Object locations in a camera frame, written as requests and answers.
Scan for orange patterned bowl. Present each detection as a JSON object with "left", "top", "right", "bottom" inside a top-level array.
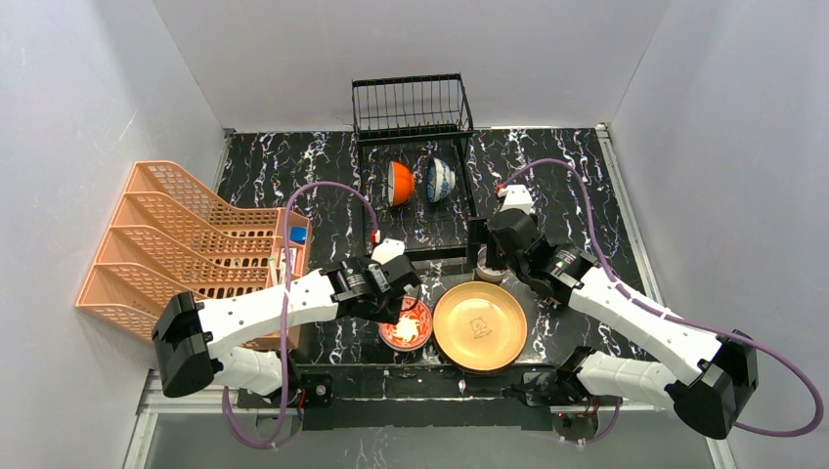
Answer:
[{"left": 378, "top": 296, "right": 433, "bottom": 352}]

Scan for blue floral bowl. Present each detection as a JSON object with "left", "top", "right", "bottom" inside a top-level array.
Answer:
[{"left": 426, "top": 157, "right": 456, "bottom": 203}]

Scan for black wire dish rack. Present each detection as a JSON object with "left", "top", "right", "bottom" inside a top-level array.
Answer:
[{"left": 351, "top": 72, "right": 478, "bottom": 262}]

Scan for orange glossy bowl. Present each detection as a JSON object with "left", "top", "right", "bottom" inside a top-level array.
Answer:
[{"left": 387, "top": 161, "right": 415, "bottom": 207}]

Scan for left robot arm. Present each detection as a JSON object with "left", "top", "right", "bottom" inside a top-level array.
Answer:
[{"left": 151, "top": 255, "right": 421, "bottom": 398}]

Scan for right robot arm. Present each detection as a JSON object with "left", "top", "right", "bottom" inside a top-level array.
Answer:
[{"left": 467, "top": 208, "right": 758, "bottom": 440}]

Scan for stainless steel cup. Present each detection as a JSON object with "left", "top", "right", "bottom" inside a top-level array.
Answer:
[{"left": 474, "top": 245, "right": 508, "bottom": 284}]

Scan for yellow plate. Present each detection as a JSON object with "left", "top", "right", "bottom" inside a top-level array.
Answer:
[{"left": 433, "top": 281, "right": 528, "bottom": 374}]

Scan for orange file organizer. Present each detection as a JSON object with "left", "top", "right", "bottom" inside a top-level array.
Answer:
[{"left": 76, "top": 160, "right": 281, "bottom": 341}]

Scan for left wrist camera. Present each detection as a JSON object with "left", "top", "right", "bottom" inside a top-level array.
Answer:
[{"left": 371, "top": 238, "right": 406, "bottom": 264}]

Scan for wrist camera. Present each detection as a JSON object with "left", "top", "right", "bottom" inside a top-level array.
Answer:
[
  {"left": 497, "top": 185, "right": 535, "bottom": 215},
  {"left": 371, "top": 238, "right": 406, "bottom": 264}
]

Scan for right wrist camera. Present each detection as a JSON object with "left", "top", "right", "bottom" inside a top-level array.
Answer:
[{"left": 497, "top": 185, "right": 535, "bottom": 215}]

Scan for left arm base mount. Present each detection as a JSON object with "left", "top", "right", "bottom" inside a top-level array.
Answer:
[{"left": 237, "top": 368, "right": 333, "bottom": 410}]

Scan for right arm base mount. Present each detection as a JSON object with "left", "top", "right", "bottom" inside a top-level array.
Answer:
[{"left": 502, "top": 346, "right": 623, "bottom": 448}]

